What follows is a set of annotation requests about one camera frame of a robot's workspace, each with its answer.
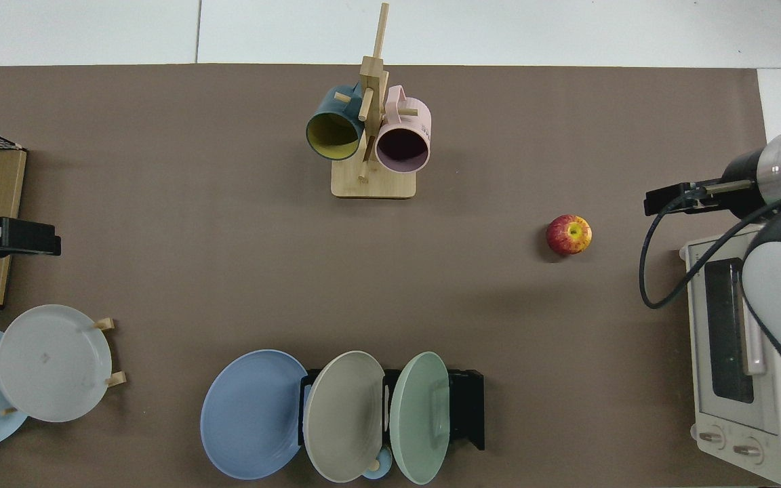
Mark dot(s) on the red yellow apple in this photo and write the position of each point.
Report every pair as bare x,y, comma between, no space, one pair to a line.
569,236

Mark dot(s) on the white plate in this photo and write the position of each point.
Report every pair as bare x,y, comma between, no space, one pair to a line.
51,362

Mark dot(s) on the wooden plate rack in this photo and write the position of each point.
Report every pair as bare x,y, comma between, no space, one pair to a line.
118,379

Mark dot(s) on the black dish rack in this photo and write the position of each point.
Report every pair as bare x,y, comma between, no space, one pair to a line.
468,407

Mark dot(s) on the beige plate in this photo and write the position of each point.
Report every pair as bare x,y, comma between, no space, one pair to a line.
343,420

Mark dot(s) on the green plate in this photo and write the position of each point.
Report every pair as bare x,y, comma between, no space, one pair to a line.
417,420

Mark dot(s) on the brown table cloth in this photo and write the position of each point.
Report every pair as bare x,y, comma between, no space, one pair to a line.
228,237

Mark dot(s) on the pale toaster oven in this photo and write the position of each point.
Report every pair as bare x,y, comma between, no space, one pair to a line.
719,413

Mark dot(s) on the dark teal mug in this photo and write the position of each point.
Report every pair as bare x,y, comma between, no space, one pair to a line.
333,112

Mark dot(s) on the pink mug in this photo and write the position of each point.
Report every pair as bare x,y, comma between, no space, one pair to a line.
411,118

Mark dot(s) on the wooden cup stand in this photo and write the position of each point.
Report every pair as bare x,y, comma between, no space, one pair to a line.
373,186

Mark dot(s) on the small blue round thing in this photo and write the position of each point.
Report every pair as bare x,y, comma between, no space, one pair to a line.
377,471

